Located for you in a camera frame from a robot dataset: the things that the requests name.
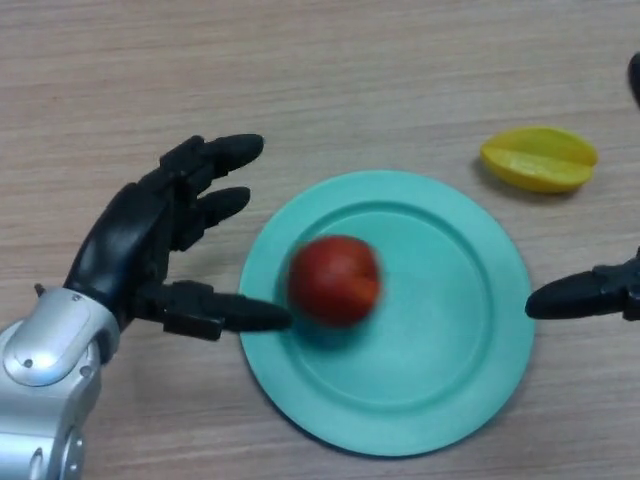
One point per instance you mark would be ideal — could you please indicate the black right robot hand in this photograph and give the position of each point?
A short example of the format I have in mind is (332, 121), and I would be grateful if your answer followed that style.
(580, 300)

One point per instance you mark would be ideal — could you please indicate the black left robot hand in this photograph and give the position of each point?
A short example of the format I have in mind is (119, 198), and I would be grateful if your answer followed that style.
(130, 240)

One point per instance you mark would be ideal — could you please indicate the red apple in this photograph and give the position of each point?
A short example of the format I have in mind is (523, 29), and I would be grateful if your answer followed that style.
(334, 280)

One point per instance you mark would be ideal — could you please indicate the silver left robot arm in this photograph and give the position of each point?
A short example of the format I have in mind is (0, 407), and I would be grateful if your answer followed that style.
(45, 380)

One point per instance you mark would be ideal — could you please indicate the green round plate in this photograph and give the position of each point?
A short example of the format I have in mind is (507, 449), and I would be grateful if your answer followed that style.
(430, 360)

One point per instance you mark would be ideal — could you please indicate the yellow starfruit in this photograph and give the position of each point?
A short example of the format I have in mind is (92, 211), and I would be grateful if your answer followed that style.
(540, 159)

